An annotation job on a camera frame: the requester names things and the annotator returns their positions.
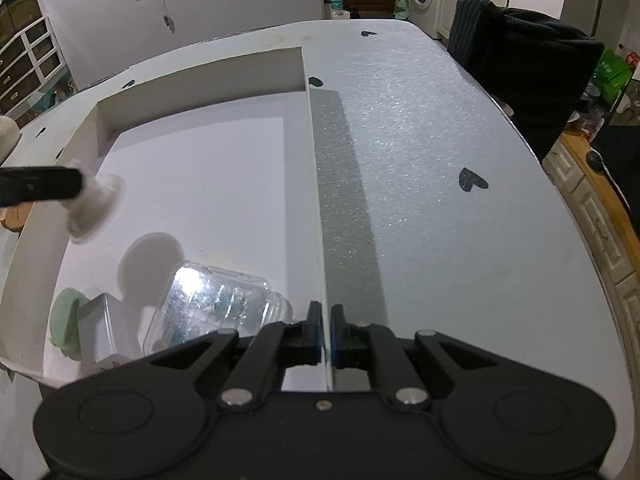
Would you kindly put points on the pale green round lid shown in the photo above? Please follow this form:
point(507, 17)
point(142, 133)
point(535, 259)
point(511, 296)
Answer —
point(64, 320)

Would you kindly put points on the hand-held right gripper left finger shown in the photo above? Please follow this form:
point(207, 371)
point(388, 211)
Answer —
point(314, 332)

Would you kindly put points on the plastic water bottle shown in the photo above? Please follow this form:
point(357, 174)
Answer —
point(336, 0)

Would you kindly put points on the green package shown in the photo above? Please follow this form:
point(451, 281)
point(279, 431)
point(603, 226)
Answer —
point(614, 76)

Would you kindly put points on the green plastic bag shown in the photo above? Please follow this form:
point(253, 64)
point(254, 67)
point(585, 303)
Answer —
point(402, 2)

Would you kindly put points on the white cardboard box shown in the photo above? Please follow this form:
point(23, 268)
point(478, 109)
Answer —
point(200, 160)

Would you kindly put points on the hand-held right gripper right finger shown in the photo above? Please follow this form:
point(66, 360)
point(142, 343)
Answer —
point(338, 336)

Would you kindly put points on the clear plastic case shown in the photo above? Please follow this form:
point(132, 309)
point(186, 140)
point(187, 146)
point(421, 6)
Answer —
point(215, 310)

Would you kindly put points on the black cloth on chair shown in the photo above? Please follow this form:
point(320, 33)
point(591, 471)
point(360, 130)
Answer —
point(525, 75)

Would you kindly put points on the white drawer cabinet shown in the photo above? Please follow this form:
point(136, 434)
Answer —
point(25, 57)

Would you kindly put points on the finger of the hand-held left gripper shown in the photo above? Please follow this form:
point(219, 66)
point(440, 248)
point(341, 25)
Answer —
point(40, 185)

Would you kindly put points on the white suction cup hook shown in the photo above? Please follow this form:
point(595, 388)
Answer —
point(95, 205)

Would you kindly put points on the black computer mouse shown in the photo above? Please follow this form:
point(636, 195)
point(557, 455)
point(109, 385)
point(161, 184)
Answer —
point(595, 159)

